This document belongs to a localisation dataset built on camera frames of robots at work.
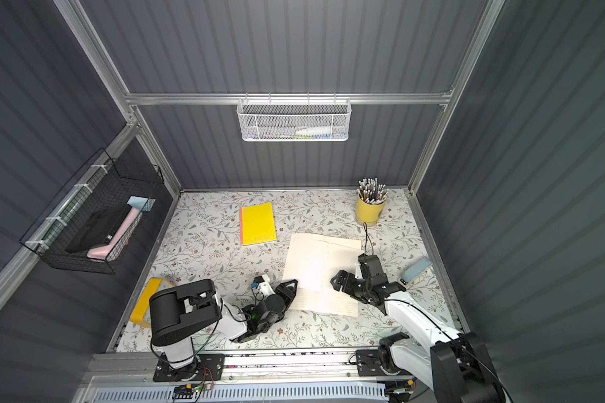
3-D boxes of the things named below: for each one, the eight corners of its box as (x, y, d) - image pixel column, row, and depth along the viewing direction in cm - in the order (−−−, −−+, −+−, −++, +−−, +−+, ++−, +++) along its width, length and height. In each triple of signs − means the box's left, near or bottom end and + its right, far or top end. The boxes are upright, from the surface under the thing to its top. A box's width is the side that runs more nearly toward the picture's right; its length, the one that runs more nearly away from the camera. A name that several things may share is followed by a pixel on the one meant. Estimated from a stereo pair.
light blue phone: (403, 285, 92) (408, 279, 88) (396, 278, 94) (400, 271, 89) (426, 269, 96) (432, 262, 92) (419, 262, 98) (425, 255, 94)
